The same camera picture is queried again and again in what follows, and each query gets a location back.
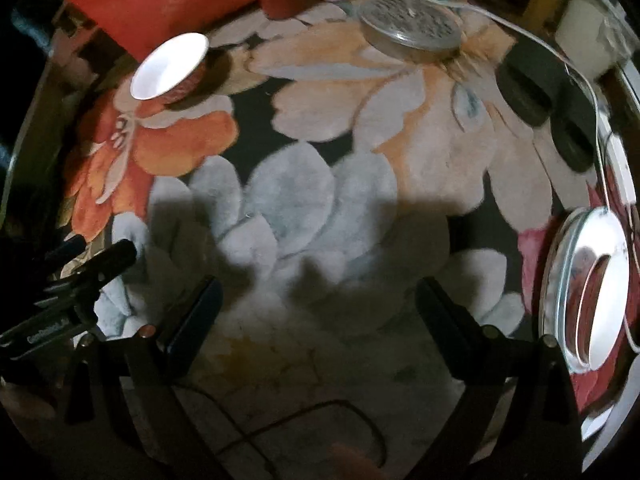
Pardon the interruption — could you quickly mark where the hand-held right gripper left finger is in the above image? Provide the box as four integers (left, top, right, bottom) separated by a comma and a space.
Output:
62, 275, 224, 480

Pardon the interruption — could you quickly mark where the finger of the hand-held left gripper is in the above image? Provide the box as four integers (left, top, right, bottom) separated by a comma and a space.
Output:
42, 240, 138, 301
40, 235, 88, 268

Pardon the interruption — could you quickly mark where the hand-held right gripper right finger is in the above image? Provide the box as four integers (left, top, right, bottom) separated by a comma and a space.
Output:
405, 276, 586, 480

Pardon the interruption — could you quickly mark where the white leaf pattern plate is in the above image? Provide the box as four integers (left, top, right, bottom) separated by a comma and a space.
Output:
539, 205, 633, 376

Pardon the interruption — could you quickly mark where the floral tablecloth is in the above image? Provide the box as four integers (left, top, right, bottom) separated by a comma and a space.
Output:
10, 0, 640, 480

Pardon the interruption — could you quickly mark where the dark blue velvet cloth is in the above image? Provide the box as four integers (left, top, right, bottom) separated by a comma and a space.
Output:
0, 0, 66, 161

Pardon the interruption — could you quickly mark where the white power strip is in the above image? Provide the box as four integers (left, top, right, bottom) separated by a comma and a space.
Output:
602, 130, 636, 211

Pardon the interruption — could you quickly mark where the red bag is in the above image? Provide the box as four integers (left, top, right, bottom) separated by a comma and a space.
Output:
47, 0, 261, 56

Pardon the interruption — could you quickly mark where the white plastic bucket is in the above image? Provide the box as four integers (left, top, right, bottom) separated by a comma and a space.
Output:
552, 0, 626, 68

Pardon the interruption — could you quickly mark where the black cable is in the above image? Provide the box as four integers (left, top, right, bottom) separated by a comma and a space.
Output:
175, 382, 386, 480

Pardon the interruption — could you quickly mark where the white power cable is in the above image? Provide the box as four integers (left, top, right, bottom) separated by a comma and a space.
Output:
362, 0, 640, 353

